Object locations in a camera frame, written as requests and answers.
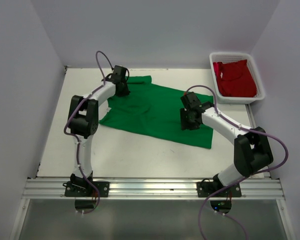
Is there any green t shirt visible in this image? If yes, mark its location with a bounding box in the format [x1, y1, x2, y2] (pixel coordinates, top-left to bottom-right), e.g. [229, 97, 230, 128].
[99, 75, 213, 149]

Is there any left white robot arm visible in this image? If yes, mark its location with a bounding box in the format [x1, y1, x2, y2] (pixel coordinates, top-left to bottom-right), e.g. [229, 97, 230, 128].
[64, 65, 130, 196]

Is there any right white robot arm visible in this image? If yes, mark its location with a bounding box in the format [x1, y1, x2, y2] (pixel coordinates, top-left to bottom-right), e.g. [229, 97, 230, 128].
[180, 92, 273, 196]

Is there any red t shirt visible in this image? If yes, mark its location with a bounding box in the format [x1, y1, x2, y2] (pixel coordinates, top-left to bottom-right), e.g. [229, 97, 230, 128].
[213, 60, 257, 98]

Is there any white plastic basket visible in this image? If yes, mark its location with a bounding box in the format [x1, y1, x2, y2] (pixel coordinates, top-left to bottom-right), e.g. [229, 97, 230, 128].
[209, 52, 265, 105]

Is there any side aluminium rail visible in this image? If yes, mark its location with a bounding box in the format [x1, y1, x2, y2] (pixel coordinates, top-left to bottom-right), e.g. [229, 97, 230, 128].
[245, 104, 257, 128]

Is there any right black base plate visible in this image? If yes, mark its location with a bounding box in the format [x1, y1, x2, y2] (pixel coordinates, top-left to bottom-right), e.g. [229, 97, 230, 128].
[196, 179, 242, 198]

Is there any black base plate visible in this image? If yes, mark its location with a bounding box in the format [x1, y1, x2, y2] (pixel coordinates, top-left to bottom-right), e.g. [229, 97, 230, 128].
[196, 179, 242, 198]
[62, 181, 109, 198]

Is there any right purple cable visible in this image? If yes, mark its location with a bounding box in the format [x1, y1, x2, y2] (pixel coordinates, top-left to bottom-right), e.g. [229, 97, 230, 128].
[197, 84, 290, 240]

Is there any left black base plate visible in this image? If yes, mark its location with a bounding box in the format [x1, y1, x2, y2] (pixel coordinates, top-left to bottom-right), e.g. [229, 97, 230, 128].
[62, 181, 109, 198]

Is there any aluminium mounting rail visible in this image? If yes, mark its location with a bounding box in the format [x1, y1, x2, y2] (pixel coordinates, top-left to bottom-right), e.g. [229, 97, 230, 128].
[22, 177, 285, 200]

